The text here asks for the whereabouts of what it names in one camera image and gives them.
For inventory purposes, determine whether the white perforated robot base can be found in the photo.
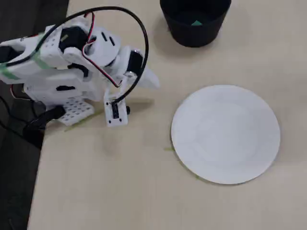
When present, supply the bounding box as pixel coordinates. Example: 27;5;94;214
22;71;104;127

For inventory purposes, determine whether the black round bin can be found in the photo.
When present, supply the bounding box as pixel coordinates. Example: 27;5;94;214
159;0;232;48

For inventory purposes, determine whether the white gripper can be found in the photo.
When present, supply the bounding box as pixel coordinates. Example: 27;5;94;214
85;26;161;91

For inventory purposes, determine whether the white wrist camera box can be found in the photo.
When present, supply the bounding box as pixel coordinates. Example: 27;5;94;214
103;92;131;128

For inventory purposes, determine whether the black camera cable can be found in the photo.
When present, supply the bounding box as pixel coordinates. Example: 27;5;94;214
0;6;150;106

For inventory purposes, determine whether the black table clamp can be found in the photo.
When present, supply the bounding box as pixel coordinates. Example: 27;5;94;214
23;106;66;146

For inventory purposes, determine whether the white paper plate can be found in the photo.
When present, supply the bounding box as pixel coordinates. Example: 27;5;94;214
170;84;281;185

